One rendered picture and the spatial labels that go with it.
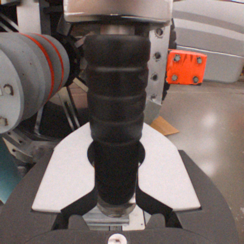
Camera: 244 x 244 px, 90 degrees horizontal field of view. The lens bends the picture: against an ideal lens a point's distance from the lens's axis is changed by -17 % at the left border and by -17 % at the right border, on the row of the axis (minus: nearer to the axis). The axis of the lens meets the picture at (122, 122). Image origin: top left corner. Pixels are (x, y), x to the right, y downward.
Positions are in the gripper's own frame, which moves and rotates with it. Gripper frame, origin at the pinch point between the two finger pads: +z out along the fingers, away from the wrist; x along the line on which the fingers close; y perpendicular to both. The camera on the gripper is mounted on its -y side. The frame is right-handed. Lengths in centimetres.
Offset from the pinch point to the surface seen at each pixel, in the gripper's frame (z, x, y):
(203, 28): 56, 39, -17
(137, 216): 26, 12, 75
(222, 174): 56, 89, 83
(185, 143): 101, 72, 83
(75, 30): 67, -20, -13
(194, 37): 56, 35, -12
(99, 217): 23, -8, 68
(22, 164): 36, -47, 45
